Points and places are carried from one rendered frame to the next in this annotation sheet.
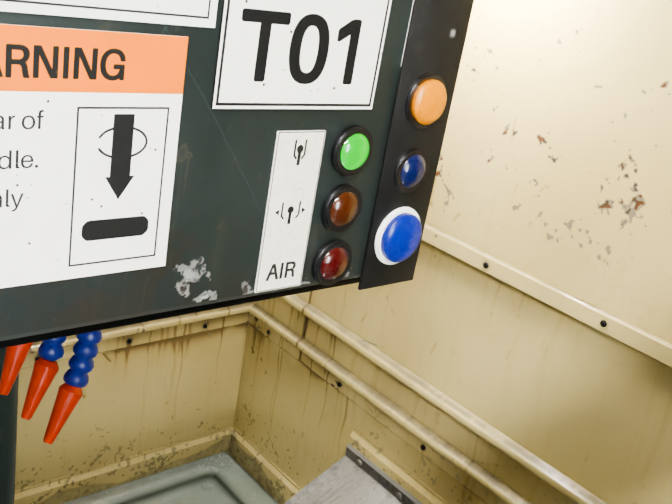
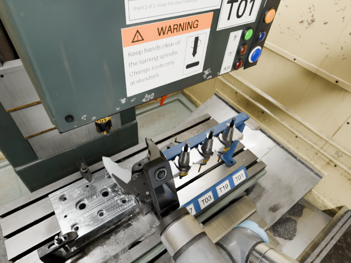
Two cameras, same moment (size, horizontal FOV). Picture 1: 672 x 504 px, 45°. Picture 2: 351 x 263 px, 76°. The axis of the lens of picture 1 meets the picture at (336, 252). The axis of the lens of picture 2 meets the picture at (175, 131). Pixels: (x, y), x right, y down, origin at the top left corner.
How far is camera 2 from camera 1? 0.12 m
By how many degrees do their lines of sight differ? 26
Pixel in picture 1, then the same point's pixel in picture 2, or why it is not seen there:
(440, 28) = not seen: outside the picture
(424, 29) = not seen: outside the picture
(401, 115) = (261, 21)
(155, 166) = (202, 48)
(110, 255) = (190, 71)
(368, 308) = not seen: hidden behind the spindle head
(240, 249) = (218, 64)
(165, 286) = (201, 76)
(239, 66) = (224, 17)
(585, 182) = (296, 14)
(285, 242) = (228, 61)
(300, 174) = (234, 43)
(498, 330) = (261, 60)
